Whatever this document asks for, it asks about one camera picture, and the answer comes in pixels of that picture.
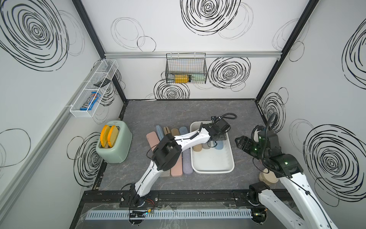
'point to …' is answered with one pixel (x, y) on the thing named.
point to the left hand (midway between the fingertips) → (220, 135)
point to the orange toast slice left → (104, 135)
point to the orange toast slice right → (112, 135)
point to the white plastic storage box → (211, 161)
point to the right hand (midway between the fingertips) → (241, 142)
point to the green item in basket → (198, 78)
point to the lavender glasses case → (187, 167)
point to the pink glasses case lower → (177, 171)
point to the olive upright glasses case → (166, 130)
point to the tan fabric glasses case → (198, 147)
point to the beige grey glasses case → (165, 173)
